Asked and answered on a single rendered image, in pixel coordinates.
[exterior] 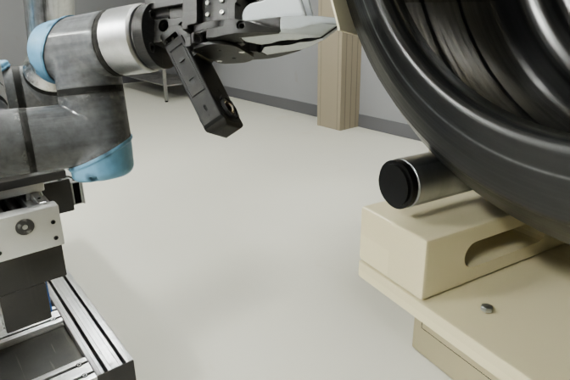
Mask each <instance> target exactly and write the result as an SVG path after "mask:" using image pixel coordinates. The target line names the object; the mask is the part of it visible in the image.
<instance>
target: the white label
mask: <svg viewBox="0 0 570 380"><path fill-rule="evenodd" d="M331 3H332V9H333V13H334V17H335V20H336V24H337V27H338V31H342V32H345V33H349V34H351V35H355V36H358V35H357V32H356V29H355V26H354V23H353V20H352V18H351V15H350V12H349V7H348V4H347V1H346V0H331Z"/></svg>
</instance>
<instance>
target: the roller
mask: <svg viewBox="0 0 570 380"><path fill-rule="evenodd" d="M378 183H379V188H380V191H381V194H382V196H383V198H384V199H385V200H386V201H387V202H388V204H389V205H391V206H392V207H394V208H396V209H399V210H401V209H404V208H410V207H413V206H416V205H419V204H425V203H428V202H432V201H434V200H438V199H442V198H447V197H450V196H454V195H456V194H460V193H465V192H469V191H472V189H471V188H470V187H469V186H468V185H466V184H465V183H464V182H462V181H461V180H460V179H459V178H458V177H457V176H455V175H454V174H453V173H452V172H451V171H450V170H449V169H448V168H447V167H445V166H444V165H443V164H442V163H441V162H440V161H439V160H438V159H437V158H436V157H435V156H434V154H433V153H432V152H427V153H423V154H415V155H411V156H406V157H403V158H398V159H393V160H390V161H387V162H386V163H385V164H384V165H383V166H382V168H381V170H380V173H379V178H378Z"/></svg>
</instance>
